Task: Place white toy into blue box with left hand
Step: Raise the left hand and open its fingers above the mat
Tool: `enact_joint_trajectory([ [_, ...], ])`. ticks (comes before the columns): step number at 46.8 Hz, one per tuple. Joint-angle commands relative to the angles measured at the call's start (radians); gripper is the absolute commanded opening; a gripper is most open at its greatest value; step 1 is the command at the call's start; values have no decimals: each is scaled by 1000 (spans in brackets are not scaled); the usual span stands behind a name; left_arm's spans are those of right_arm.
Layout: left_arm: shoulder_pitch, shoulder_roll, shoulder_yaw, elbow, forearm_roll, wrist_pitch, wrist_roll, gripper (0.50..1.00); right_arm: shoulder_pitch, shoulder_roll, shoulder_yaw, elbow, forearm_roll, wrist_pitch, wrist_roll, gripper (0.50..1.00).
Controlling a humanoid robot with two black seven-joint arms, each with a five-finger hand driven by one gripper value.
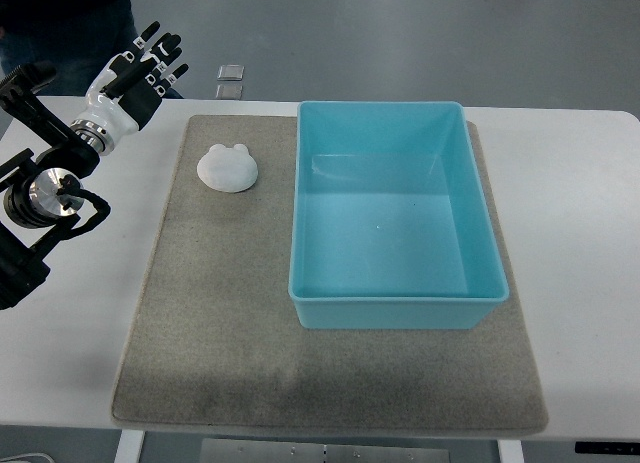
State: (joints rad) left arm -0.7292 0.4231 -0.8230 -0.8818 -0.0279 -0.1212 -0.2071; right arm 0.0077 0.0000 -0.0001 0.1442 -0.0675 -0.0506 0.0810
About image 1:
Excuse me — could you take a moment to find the white cable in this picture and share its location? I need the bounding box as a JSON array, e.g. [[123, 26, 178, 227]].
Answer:
[[0, 451, 52, 463]]

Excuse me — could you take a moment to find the white round toy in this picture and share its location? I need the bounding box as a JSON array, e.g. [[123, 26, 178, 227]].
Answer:
[[196, 143, 258, 193]]

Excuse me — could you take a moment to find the blue plastic box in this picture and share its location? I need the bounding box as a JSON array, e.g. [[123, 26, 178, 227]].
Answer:
[[289, 101, 511, 330]]

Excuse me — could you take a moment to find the grey felt mat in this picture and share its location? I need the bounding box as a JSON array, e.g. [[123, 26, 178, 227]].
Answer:
[[111, 115, 548, 438]]

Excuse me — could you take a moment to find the black table control panel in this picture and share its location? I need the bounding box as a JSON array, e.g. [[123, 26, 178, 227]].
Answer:
[[574, 441, 640, 456]]

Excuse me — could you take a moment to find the floor socket plate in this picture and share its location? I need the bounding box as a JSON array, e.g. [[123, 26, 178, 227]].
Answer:
[[215, 83, 243, 100], [217, 64, 245, 81]]

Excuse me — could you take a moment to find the metal table frame plate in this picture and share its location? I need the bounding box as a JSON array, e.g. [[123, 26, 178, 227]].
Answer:
[[199, 438, 451, 463]]

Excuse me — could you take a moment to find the upper floor socket plate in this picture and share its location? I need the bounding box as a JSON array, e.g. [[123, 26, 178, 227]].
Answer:
[[217, 64, 245, 81]]

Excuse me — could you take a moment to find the lower floor socket plate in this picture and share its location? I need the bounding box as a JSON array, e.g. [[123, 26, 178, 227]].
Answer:
[[215, 83, 243, 100]]

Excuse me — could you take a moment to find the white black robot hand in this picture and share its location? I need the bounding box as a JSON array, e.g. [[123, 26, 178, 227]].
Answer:
[[71, 22, 188, 155]]

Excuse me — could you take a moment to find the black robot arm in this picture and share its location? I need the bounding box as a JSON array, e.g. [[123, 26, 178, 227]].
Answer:
[[1, 62, 111, 310]]

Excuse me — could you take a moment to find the person in dark clothes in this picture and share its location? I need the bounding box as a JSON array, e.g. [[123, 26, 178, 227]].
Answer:
[[1, 0, 138, 96]]

